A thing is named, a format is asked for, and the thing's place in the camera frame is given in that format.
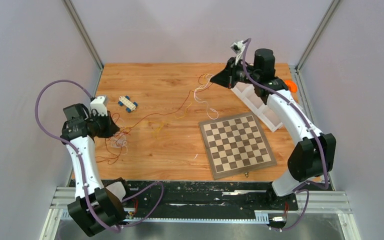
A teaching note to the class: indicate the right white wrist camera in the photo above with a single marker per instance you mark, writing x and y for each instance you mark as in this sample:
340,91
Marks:
239,46

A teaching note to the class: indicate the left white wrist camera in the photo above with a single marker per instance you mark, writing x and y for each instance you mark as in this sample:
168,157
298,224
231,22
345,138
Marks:
98,106

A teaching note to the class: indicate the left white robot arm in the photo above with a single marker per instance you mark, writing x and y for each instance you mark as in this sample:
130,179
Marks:
96,206

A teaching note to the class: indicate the white blue toy car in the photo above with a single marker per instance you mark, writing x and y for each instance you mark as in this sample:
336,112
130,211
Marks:
126,102

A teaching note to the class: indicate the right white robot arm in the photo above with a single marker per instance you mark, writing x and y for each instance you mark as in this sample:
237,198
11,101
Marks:
314,151

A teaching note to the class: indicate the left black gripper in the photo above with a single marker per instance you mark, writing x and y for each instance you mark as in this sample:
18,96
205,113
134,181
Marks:
109,122

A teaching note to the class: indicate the slotted cable duct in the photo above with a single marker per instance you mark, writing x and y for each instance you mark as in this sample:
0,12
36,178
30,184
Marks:
214,216

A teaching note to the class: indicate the white three-compartment tray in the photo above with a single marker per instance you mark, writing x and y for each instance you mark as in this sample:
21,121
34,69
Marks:
246,93

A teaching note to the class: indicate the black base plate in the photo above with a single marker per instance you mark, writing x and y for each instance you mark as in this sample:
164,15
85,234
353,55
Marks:
202,196

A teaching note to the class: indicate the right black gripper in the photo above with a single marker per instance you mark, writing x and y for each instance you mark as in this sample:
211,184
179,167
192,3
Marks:
226,78

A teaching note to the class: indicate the wooden chessboard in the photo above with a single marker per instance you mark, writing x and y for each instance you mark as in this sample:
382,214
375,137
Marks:
236,145

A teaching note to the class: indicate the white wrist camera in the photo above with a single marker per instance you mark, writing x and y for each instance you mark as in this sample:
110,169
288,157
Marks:
98,106
239,46

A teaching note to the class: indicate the orange curved plastic piece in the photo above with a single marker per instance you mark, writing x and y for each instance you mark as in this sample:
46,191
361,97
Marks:
292,87

